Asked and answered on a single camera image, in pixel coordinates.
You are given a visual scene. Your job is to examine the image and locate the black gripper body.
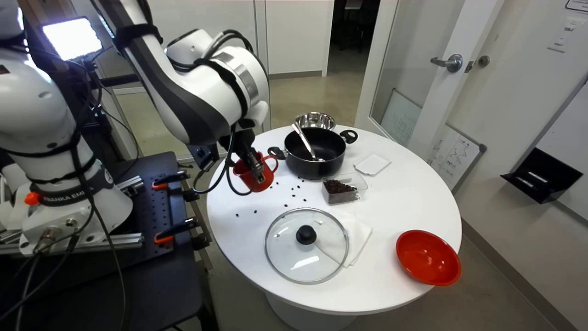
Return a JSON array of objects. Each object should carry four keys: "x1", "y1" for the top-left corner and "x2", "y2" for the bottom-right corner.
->
[{"x1": 230, "y1": 120, "x2": 261, "y2": 160}]

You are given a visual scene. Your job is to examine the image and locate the red cup with handle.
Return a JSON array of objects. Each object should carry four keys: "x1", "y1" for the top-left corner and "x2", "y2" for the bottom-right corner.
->
[{"x1": 234, "y1": 151, "x2": 281, "y2": 195}]

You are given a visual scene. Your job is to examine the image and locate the coffee beans pile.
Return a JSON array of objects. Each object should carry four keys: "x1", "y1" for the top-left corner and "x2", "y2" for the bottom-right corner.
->
[{"x1": 324, "y1": 179, "x2": 360, "y2": 197}]

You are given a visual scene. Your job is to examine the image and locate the steel mixing bowl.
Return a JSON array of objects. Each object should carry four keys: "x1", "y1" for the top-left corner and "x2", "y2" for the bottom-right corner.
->
[{"x1": 294, "y1": 111, "x2": 338, "y2": 133}]

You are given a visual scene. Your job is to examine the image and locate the red bowl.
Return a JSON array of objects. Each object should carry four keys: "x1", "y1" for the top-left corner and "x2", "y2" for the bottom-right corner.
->
[{"x1": 393, "y1": 229, "x2": 465, "y2": 289}]

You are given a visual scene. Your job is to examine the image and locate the metal spoon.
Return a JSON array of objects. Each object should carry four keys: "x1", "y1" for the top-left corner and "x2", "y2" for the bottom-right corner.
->
[{"x1": 289, "y1": 122, "x2": 322, "y2": 164}]

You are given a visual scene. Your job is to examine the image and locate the black cooking pot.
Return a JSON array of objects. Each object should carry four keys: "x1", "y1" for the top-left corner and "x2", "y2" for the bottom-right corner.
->
[{"x1": 267, "y1": 124, "x2": 362, "y2": 183}]

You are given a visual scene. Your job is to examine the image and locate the orange black clamp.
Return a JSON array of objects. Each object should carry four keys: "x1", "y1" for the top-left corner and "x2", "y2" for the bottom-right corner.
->
[
  {"x1": 151, "y1": 216, "x2": 202, "y2": 249},
  {"x1": 151, "y1": 170, "x2": 193, "y2": 194}
]

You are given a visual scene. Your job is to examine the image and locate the glass pot lid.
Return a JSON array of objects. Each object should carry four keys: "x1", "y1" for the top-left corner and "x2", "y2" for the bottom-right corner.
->
[{"x1": 263, "y1": 206, "x2": 351, "y2": 287}]

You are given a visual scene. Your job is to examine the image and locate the clear square plastic lid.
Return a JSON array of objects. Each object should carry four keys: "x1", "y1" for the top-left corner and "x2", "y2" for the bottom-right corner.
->
[{"x1": 353, "y1": 151, "x2": 395, "y2": 179}]

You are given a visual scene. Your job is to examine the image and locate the black cart table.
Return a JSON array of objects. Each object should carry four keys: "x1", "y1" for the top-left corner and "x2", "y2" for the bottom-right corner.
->
[{"x1": 0, "y1": 151, "x2": 217, "y2": 331}]

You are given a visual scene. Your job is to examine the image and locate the small leaning whiteboard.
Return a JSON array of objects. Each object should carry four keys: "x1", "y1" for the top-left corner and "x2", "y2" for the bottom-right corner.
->
[{"x1": 427, "y1": 124, "x2": 489, "y2": 192}]

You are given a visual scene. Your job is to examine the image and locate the bright light panel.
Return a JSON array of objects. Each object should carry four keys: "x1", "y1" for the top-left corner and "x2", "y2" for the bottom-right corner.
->
[{"x1": 41, "y1": 15, "x2": 105, "y2": 65}]

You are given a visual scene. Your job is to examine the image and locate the orange round knob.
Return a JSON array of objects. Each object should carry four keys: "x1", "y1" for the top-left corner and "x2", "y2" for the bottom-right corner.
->
[{"x1": 22, "y1": 190, "x2": 44, "y2": 208}]

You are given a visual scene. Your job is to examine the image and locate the silver door lock knob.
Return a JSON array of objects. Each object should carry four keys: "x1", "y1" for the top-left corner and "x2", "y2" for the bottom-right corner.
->
[{"x1": 463, "y1": 54, "x2": 493, "y2": 74}]

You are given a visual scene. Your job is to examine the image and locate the aluminium rail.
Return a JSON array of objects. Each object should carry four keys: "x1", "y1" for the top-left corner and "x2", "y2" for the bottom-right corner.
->
[{"x1": 0, "y1": 230, "x2": 147, "y2": 258}]

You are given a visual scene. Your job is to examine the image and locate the white table pedestal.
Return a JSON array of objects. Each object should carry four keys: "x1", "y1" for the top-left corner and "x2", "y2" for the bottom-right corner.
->
[{"x1": 265, "y1": 293, "x2": 359, "y2": 331}]

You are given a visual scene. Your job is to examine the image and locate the silver door handle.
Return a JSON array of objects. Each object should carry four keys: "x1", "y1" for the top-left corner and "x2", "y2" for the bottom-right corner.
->
[{"x1": 428, "y1": 52, "x2": 467, "y2": 76}]

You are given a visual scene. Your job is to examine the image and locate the black base cable bundle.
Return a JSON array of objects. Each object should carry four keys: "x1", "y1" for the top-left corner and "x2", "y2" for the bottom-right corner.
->
[{"x1": 0, "y1": 208, "x2": 129, "y2": 331}]

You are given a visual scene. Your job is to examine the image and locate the black wall file holder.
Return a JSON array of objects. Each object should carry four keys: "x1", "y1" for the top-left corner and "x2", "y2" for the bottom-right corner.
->
[{"x1": 500, "y1": 146, "x2": 586, "y2": 206}]

